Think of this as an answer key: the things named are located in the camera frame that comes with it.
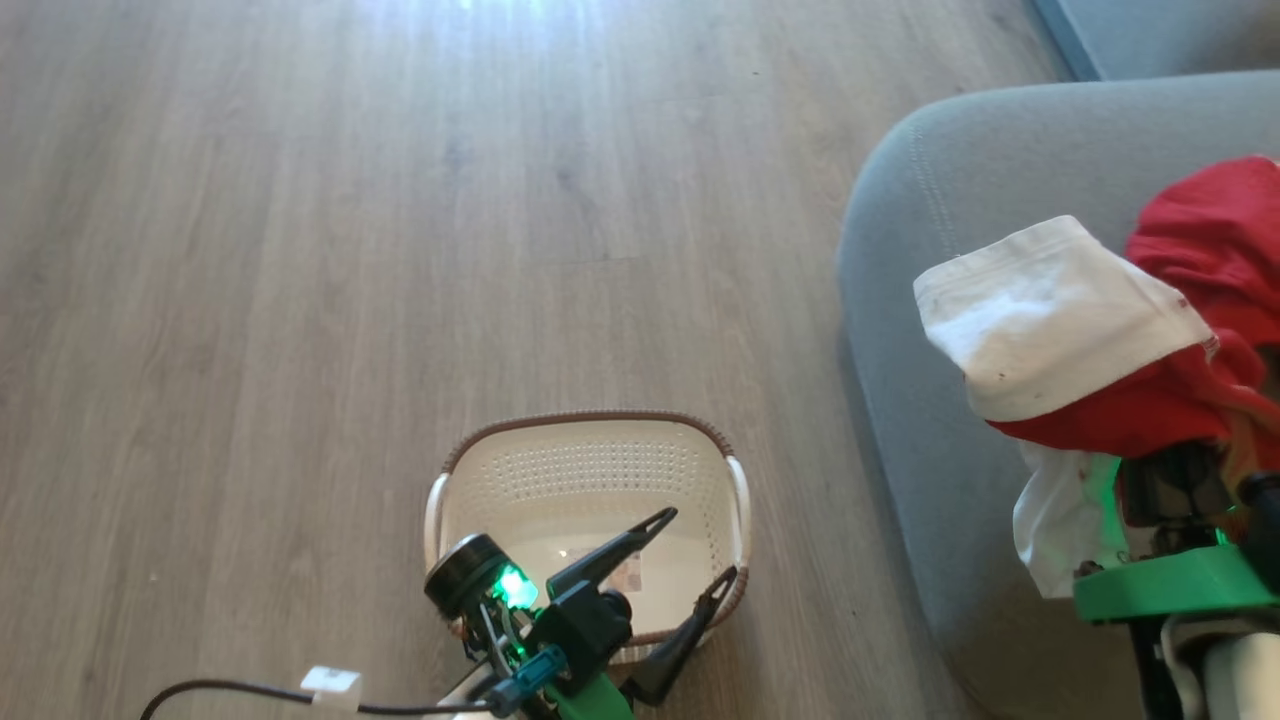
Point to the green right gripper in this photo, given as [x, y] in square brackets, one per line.
[1170, 590]

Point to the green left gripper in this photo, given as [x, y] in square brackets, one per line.
[595, 700]

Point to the white clothing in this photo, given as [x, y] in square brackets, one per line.
[1050, 320]

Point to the red clothing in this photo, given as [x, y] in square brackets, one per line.
[1210, 240]

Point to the white woven-rim laundry basket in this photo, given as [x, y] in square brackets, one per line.
[590, 480]

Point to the left black cylinder green light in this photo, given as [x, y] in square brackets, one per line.
[465, 575]

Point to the grey fabric sofa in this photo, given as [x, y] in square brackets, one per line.
[960, 170]

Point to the grey blue furniture piece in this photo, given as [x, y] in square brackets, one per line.
[1170, 30]

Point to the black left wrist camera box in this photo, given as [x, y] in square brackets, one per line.
[590, 625]

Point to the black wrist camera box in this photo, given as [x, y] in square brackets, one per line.
[1180, 490]
[590, 625]

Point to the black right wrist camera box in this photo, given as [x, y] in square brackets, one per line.
[1180, 490]

